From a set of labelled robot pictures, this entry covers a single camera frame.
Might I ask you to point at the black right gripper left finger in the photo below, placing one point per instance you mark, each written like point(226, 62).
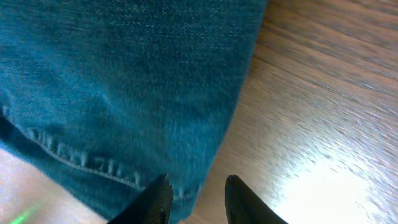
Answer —
point(151, 206)

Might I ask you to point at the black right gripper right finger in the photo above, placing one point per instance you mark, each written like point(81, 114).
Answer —
point(243, 206)

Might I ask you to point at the blue denim jeans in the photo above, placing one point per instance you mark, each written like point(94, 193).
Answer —
point(103, 96)

